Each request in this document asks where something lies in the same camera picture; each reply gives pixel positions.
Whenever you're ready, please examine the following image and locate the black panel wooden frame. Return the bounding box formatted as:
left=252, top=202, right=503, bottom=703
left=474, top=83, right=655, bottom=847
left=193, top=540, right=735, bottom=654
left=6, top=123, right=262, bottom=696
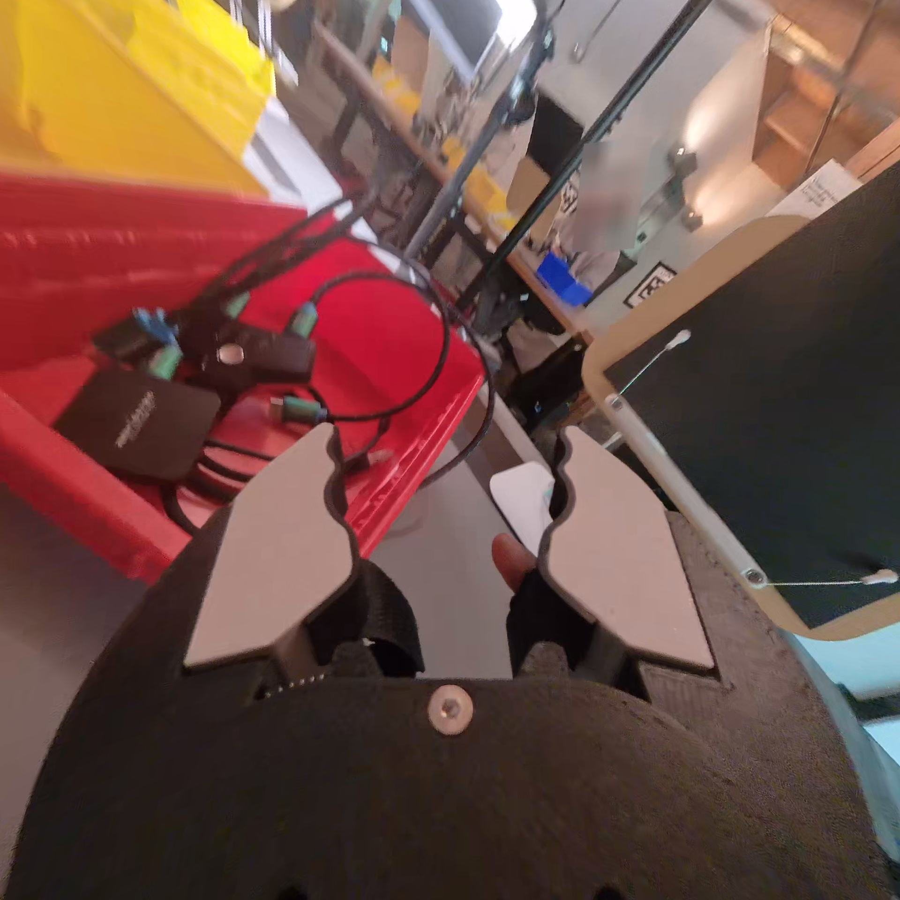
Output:
left=582, top=160, right=900, bottom=642

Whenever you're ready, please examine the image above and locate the black cable gold plug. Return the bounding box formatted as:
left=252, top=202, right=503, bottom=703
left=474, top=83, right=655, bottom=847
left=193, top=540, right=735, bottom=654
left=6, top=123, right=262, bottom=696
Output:
left=341, top=418, right=395, bottom=475

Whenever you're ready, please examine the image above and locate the yellow plastic bin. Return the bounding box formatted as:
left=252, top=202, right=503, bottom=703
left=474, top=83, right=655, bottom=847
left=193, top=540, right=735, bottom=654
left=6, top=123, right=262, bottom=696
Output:
left=0, top=0, right=277, bottom=199

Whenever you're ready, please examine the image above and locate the black adapter pigtail cable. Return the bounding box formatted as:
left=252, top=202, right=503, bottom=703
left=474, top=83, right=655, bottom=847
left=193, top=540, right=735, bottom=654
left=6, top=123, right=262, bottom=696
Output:
left=160, top=436, right=277, bottom=539

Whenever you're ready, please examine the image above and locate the black light stand pole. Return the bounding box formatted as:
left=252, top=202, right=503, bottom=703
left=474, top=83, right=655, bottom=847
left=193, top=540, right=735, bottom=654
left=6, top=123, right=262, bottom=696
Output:
left=457, top=0, right=713, bottom=310

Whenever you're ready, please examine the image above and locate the black switch box with button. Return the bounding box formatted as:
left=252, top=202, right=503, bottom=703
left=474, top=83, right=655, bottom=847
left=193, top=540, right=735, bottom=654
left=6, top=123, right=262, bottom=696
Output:
left=176, top=309, right=319, bottom=396

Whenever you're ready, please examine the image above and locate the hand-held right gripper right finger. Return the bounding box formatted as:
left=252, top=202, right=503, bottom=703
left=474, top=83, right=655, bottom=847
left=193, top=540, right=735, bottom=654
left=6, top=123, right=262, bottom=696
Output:
left=536, top=424, right=718, bottom=670

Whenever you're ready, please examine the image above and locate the long black hdmi cable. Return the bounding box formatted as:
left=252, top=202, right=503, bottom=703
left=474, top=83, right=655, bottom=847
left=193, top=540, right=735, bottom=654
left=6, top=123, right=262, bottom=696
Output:
left=179, top=197, right=496, bottom=493

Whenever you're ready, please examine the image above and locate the red plastic bin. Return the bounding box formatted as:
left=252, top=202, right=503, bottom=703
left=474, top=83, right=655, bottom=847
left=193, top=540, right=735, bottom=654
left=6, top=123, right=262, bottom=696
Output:
left=0, top=172, right=491, bottom=586

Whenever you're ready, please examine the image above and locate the black white marker sign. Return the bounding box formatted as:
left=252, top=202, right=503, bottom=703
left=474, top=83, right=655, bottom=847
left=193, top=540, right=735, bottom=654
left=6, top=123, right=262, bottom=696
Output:
left=624, top=262, right=677, bottom=310

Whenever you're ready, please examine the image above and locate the white flat stand base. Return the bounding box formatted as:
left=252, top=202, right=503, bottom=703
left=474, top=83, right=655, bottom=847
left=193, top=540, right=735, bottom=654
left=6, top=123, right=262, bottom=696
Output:
left=490, top=462, right=558, bottom=539

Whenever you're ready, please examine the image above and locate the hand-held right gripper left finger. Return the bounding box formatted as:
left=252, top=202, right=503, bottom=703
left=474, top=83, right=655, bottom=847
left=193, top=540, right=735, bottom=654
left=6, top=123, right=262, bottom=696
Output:
left=183, top=422, right=362, bottom=670

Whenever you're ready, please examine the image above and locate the blue plastic bin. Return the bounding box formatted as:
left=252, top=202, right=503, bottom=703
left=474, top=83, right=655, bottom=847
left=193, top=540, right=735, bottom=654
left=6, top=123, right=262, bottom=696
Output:
left=536, top=252, right=593, bottom=308

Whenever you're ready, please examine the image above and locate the person's right hand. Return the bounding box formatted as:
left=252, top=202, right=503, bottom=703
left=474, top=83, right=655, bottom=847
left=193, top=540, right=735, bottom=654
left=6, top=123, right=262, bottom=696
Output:
left=491, top=532, right=600, bottom=679

